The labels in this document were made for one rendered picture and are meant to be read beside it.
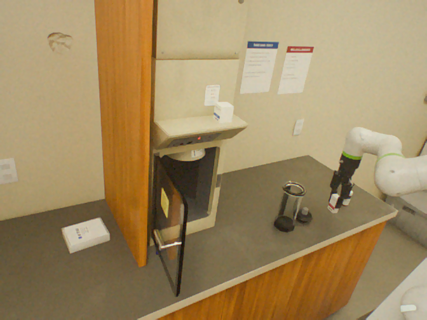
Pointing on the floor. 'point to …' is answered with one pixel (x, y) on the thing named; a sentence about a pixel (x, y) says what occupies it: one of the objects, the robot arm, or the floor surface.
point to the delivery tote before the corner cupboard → (410, 214)
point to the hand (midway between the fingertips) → (335, 199)
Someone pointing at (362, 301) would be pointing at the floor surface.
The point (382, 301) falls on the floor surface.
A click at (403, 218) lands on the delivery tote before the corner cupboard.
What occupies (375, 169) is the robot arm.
